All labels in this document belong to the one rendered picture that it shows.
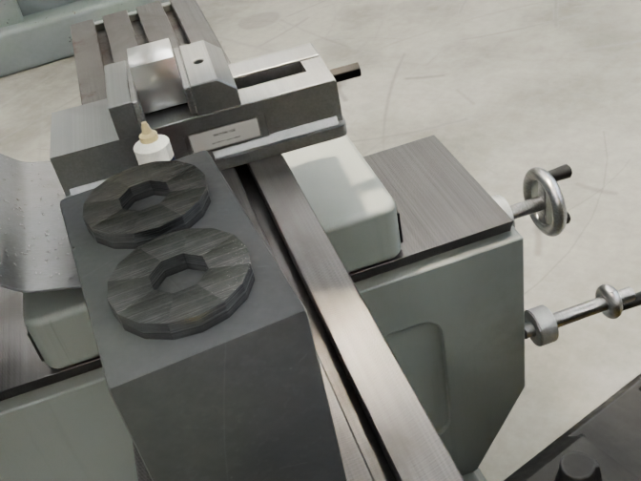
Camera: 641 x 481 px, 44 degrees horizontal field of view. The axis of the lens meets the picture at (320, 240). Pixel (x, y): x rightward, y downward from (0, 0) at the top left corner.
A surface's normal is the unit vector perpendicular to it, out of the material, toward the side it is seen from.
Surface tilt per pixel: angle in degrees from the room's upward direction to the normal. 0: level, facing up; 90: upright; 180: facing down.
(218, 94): 90
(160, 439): 90
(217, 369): 90
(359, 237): 90
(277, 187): 0
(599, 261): 0
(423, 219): 0
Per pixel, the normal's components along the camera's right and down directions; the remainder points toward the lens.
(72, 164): 0.25, 0.56
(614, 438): -0.16, -0.78
